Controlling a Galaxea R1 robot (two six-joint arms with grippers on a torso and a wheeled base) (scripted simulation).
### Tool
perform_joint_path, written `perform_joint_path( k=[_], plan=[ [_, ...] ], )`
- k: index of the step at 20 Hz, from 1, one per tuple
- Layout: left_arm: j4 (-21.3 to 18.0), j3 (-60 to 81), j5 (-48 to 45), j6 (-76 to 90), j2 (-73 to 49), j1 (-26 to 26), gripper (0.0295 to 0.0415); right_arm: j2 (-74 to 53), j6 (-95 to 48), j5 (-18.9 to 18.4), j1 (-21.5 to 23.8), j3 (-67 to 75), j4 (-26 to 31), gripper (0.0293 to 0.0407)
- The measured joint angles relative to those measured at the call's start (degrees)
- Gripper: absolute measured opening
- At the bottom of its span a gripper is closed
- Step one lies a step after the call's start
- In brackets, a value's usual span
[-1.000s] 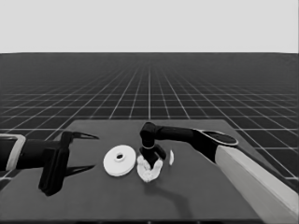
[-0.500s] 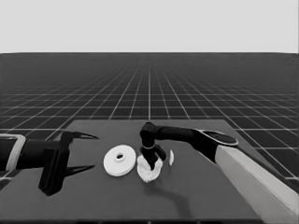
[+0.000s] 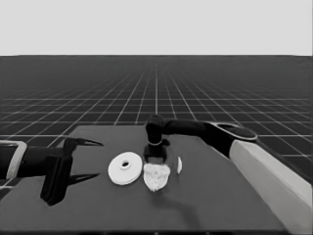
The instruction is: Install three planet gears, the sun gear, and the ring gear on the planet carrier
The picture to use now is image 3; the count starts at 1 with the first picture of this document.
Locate white round carrier with pins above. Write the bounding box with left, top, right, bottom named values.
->
left=142, top=163, right=171, bottom=193

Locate large thick white disc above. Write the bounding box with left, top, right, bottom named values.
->
left=108, top=151, right=144, bottom=187

